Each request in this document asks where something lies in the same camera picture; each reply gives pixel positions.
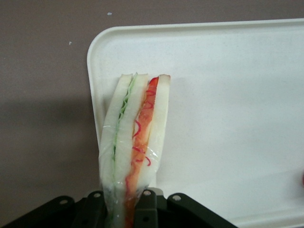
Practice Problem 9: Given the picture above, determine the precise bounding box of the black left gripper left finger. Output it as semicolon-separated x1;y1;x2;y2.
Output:
0;190;110;228

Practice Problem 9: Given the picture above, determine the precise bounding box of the white rectangular plastic tray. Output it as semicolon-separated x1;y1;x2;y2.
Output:
86;18;304;228

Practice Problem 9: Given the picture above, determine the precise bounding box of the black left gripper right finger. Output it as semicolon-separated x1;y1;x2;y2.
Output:
134;188;238;228

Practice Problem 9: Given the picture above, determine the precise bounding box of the plastic-wrapped triangle sandwich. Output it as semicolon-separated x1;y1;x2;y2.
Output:
98;72;171;228

